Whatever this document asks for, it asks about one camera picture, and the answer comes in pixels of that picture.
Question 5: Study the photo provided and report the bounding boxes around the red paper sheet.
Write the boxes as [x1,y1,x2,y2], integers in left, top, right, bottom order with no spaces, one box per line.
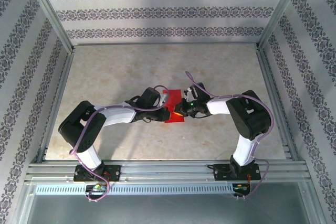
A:
[160,89,186,124]

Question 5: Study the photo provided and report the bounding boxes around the grey sheet metal tray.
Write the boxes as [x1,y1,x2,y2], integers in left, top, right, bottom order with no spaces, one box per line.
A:
[15,182,325,224]

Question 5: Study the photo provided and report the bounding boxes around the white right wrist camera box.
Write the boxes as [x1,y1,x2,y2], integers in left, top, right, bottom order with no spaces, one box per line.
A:
[183,85,199,101]

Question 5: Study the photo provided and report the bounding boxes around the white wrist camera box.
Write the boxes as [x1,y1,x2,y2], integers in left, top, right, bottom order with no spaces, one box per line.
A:
[157,91,171,108]
[183,85,199,101]

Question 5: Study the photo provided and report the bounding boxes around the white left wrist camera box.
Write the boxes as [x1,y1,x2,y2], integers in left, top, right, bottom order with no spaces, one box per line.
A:
[157,91,171,108]

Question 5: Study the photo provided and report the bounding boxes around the long aluminium mounting rail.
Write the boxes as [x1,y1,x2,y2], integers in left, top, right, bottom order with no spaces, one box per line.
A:
[24,158,310,184]

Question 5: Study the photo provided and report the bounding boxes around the aluminium back table rail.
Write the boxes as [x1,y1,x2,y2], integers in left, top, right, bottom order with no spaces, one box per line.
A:
[72,40,259,47]

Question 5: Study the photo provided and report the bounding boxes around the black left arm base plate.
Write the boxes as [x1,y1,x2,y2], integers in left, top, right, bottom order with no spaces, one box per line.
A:
[73,165,122,183]

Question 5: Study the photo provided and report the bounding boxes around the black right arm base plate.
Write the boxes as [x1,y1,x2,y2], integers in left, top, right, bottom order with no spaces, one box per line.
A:
[214,163,261,182]

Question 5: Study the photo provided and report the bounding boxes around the aluminium right side rail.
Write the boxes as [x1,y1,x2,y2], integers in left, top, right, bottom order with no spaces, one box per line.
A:
[256,45,302,163]

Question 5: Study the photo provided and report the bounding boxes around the slotted grey cable duct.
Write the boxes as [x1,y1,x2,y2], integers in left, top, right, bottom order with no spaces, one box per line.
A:
[35,184,234,196]

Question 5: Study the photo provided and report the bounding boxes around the aluminium left side rail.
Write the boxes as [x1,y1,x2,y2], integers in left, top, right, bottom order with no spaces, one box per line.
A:
[35,47,76,164]

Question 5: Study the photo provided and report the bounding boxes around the aluminium right frame post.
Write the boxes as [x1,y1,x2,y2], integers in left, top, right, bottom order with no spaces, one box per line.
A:
[256,0,308,51]

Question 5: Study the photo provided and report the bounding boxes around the aluminium frame post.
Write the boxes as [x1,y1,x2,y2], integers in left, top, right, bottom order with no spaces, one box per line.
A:
[22,0,76,54]
[256,0,308,51]

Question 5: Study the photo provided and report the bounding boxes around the aluminium left frame post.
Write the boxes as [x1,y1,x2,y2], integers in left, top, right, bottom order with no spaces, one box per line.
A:
[22,0,76,54]

